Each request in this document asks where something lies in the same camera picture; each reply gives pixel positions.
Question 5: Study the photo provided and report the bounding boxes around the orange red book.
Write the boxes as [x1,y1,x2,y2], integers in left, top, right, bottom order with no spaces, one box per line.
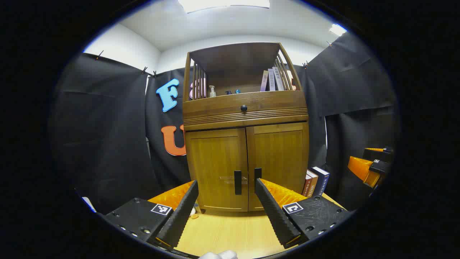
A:
[303,170,319,197]

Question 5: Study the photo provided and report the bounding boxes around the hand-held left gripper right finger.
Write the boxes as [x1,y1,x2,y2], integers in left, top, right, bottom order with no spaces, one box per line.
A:
[254,178,352,249]

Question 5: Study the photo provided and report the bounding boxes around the wooden cabinet door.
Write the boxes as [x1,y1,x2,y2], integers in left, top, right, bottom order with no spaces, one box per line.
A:
[185,128,249,213]
[246,122,309,212]

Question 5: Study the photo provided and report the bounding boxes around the navy blue book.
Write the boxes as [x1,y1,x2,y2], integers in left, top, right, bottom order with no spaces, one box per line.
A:
[311,167,330,197]

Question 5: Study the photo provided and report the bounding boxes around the long ceiling light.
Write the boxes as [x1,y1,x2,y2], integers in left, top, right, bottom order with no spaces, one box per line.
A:
[178,0,271,14]

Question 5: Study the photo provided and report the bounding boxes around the wooden cabinet drawer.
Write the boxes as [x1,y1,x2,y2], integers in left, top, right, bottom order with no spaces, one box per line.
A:
[183,91,309,126]

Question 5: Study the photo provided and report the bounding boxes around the light grey book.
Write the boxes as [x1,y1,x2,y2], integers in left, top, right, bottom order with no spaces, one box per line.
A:
[272,67,285,91]

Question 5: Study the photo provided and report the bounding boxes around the wooden double-door shoe cabinet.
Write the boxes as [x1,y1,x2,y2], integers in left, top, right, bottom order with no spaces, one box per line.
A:
[182,42,310,213]

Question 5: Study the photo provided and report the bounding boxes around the black backdrop cloth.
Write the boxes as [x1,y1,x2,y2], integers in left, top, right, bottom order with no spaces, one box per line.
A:
[48,32,400,215]

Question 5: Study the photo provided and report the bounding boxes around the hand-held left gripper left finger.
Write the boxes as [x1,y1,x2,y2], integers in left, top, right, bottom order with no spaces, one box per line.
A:
[102,179,199,249]

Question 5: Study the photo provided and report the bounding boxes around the small ceiling light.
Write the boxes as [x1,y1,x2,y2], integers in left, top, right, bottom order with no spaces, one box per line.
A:
[329,23,348,37]

